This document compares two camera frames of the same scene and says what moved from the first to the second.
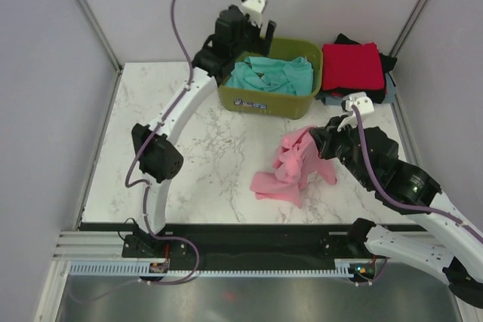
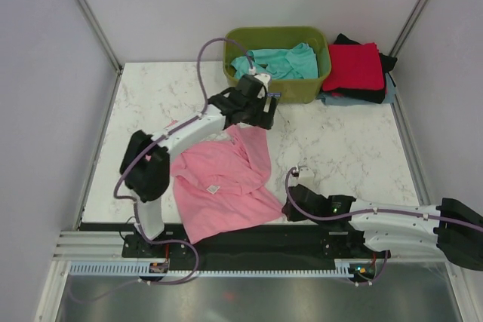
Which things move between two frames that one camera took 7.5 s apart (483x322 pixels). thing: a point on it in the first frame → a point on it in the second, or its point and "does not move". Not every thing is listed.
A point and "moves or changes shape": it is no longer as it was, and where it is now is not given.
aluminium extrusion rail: x=105 y=246 does not move
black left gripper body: x=253 y=41 → x=254 y=115
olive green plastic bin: x=271 y=103 moves or changes shape
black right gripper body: x=338 y=143 → x=294 y=216
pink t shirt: x=298 y=158 → x=219 y=182
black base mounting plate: x=250 y=242 does not move
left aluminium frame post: x=84 y=5 does not move
